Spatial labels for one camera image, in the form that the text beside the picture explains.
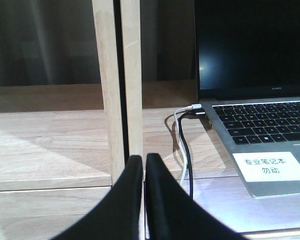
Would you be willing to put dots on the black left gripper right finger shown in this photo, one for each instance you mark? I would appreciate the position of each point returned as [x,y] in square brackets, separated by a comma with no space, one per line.
[172,214]

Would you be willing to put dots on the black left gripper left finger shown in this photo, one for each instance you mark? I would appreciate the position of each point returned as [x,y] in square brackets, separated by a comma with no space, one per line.
[116,216]

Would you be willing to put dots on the white label sticker left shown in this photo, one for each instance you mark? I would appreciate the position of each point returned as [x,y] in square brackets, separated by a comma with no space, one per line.
[268,166]

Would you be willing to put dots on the grey laptop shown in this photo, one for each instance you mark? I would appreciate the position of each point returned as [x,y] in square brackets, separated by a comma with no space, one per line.
[248,79]

